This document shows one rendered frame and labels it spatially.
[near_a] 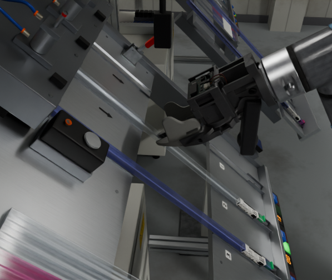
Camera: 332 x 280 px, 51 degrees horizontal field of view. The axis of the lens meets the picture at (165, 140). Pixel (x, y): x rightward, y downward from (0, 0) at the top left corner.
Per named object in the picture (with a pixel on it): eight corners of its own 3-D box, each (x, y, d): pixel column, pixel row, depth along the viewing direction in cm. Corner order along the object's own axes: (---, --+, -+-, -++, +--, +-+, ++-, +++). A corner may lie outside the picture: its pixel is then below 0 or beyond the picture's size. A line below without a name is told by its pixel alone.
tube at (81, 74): (259, 218, 75) (263, 216, 74) (259, 224, 74) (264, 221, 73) (65, 63, 55) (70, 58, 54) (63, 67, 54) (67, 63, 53)
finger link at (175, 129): (142, 124, 60) (188, 99, 56) (160, 146, 62) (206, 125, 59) (140, 134, 57) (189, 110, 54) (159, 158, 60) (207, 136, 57)
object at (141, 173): (266, 264, 66) (272, 261, 66) (267, 271, 65) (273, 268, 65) (40, 99, 46) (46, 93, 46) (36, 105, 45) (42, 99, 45)
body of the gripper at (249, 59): (184, 79, 59) (251, 45, 54) (208, 115, 63) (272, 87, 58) (182, 104, 53) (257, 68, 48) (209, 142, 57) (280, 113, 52)
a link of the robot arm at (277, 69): (298, 76, 57) (310, 104, 50) (271, 89, 58) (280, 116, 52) (281, 39, 53) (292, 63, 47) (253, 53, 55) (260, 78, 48)
